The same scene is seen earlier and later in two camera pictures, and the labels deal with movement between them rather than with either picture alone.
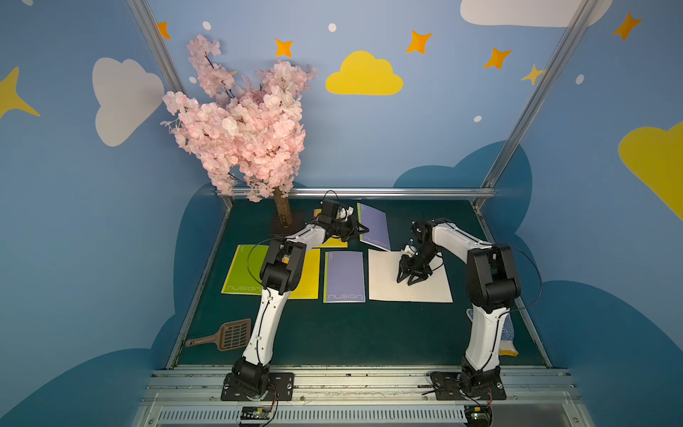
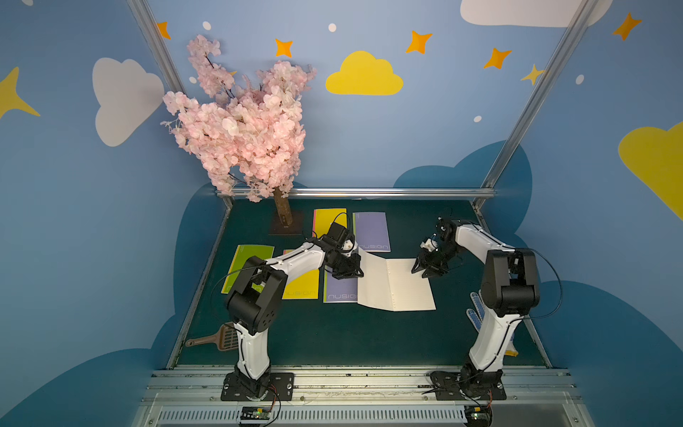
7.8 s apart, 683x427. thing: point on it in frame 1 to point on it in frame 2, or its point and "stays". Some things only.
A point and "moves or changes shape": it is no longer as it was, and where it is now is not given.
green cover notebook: x=245 y=276 stays
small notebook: x=383 y=268 moves or changes shape
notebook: x=309 y=284 stays
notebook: x=375 y=221 moves or changes shape
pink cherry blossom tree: x=250 y=132 stays
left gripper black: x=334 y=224 to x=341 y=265
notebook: x=344 y=278 stays
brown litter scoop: x=236 y=334 stays
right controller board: x=480 y=415 stays
